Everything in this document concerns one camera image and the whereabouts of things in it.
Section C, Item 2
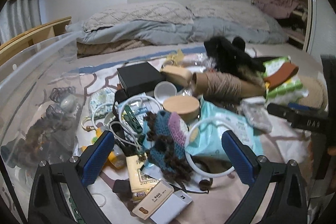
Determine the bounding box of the blue wet wipes pack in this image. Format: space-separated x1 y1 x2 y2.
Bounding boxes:
183 97 264 162

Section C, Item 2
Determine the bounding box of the clear plastic storage bin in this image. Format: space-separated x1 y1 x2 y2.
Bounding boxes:
1 32 84 169

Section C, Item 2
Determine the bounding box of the black box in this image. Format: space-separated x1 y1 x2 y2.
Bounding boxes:
117 62 166 97

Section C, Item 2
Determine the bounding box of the black fuzzy hat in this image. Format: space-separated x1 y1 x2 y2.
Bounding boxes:
204 36 265 79

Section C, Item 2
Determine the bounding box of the crocheted blue purple pouch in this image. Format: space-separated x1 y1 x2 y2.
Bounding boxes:
144 110 193 183

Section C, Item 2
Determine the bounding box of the beige card holder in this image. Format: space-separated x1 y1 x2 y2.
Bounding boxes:
132 180 174 220

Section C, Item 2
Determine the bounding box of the white round cup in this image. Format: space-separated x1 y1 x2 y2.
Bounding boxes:
154 81 177 103

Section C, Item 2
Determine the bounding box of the floral fabric pouch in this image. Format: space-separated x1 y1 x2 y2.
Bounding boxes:
88 87 116 119

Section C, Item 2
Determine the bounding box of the round wooden lid container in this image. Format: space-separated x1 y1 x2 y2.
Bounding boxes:
163 96 200 122

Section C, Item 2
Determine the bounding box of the grey beige duvet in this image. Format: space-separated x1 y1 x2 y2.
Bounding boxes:
65 0 288 56

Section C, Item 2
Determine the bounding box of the wooden shelf unit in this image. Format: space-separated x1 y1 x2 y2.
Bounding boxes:
0 16 72 65

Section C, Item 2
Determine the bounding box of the white power bank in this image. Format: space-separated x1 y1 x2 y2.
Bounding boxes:
150 190 193 224

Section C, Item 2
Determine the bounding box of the grey curtain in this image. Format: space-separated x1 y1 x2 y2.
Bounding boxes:
0 0 42 44

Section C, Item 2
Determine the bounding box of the beige yarn cone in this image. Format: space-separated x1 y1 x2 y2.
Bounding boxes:
191 72 265 102

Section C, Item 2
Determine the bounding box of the brown furry headband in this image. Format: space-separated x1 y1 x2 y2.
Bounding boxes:
17 117 75 166

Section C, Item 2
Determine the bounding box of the white ring headband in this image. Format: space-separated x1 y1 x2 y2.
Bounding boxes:
184 117 238 178

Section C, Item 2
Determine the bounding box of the brown hair claw clip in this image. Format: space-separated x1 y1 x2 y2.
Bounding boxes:
50 86 76 103

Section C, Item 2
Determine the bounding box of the yellow snack packet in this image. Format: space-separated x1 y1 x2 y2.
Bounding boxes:
126 155 156 202

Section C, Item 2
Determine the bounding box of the green dotted white bag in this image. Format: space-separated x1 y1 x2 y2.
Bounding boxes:
262 56 309 106

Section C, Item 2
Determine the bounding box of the wooden hairbrush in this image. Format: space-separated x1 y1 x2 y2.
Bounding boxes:
161 65 193 88

